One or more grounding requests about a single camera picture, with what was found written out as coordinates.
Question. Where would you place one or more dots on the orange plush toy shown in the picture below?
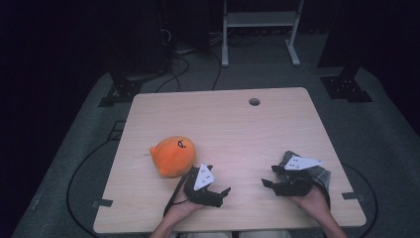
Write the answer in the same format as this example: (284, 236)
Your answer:
(173, 157)

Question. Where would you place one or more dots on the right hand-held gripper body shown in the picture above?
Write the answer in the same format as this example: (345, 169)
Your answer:
(294, 186)

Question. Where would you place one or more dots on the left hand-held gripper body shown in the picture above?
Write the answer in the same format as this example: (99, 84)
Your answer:
(198, 196)

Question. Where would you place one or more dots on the person's right hand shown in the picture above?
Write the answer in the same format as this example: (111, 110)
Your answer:
(313, 203)

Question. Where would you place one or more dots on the black tape strip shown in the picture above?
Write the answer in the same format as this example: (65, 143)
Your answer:
(103, 203)
(353, 196)

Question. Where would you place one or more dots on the white metal table frame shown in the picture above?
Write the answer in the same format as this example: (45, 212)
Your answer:
(261, 19)

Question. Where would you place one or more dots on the black stand with base plate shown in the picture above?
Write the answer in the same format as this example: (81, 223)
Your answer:
(346, 87)
(124, 89)

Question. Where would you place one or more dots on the person's left hand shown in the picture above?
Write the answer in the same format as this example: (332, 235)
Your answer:
(181, 208)

